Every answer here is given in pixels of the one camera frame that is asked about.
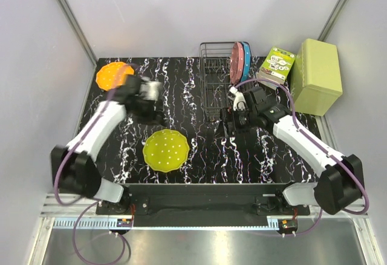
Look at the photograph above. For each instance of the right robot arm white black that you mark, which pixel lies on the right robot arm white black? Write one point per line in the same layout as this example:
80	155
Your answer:
340	178

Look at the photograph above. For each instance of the green dotted plate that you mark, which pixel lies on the green dotted plate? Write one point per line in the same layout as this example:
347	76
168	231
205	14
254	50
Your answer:
166	150

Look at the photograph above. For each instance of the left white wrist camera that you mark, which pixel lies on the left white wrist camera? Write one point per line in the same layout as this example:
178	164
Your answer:
150	90

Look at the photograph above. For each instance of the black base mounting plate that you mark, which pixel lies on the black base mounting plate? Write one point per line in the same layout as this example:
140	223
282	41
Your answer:
199	201

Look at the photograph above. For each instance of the green book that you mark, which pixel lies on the green book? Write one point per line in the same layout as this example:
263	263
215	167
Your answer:
276	67

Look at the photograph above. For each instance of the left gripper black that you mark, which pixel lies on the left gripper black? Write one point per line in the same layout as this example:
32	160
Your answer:
148	111

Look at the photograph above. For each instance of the pink dotted plate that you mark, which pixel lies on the pink dotted plate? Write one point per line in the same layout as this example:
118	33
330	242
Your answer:
236	63

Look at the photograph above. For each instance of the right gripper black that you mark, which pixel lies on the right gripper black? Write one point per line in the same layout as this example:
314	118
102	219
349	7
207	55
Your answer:
228	115

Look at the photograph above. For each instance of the black wire dish rack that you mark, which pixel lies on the black wire dish rack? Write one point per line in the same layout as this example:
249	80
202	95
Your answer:
215	77

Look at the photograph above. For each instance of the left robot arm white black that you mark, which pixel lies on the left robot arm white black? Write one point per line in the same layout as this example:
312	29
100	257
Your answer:
74	167

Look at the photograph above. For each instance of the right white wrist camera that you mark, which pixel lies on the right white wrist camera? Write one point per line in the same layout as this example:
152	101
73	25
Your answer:
239	102

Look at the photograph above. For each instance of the orange dotted plate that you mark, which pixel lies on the orange dotted plate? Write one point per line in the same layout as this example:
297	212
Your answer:
113	75

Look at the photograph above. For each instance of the blue dotted plate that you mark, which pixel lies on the blue dotted plate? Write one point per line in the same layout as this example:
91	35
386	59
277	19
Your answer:
247	61

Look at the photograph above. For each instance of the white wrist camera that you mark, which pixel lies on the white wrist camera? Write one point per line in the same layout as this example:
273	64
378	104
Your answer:
150	90
239	102

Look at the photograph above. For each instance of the light green box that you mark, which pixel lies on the light green box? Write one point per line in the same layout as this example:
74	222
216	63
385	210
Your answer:
315	79

